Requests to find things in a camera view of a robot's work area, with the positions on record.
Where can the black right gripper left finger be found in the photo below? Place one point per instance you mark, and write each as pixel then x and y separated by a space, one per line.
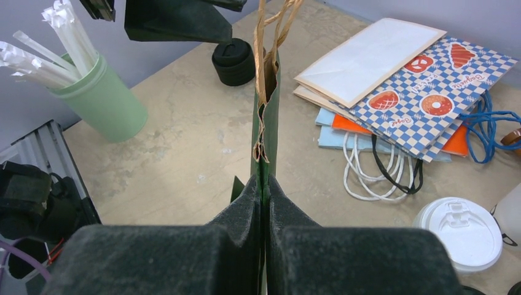
pixel 221 257

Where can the green paper bag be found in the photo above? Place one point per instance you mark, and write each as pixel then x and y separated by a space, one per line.
pixel 269 34

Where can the white lid stack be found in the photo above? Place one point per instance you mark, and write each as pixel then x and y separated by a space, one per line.
pixel 468 232

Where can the blue checkered bakery bag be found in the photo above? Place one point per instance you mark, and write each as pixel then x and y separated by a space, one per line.
pixel 427 95

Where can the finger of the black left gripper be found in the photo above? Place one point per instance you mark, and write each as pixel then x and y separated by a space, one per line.
pixel 177 21
pixel 100 9

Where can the stack of white paper cups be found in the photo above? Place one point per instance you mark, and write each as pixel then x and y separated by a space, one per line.
pixel 507 215

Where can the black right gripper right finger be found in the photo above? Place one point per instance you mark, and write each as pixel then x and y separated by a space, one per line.
pixel 306 258

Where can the green straw holder cup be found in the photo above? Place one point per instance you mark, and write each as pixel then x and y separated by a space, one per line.
pixel 105 103

